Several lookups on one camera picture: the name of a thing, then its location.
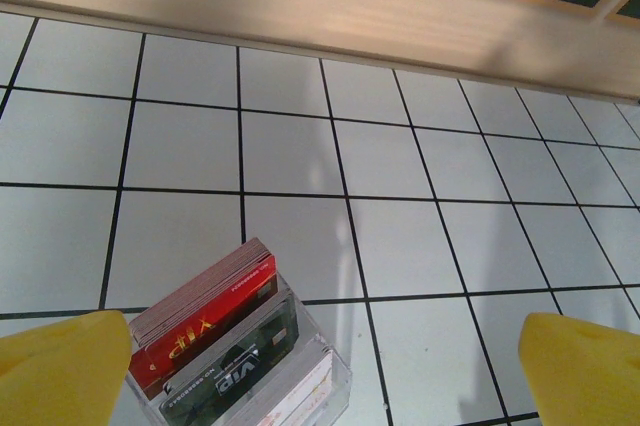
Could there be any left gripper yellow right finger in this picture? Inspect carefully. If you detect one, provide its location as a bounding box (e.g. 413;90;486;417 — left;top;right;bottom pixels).
518;312;640;426

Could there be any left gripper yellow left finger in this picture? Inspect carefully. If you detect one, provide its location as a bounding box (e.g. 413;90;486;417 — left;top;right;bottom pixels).
0;309;133;426

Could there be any red VIP card stack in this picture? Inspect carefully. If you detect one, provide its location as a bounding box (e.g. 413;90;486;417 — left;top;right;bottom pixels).
127;237;279;403

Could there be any black VIP card stack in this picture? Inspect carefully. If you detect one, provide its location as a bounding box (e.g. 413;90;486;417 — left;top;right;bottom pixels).
158;293;301;426

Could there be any clear acrylic card box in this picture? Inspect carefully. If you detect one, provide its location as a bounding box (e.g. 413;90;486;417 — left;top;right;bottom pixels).
123;270;354;426

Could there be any pink blossom card stack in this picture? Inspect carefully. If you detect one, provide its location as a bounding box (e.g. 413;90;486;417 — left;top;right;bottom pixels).
252;338;335;426

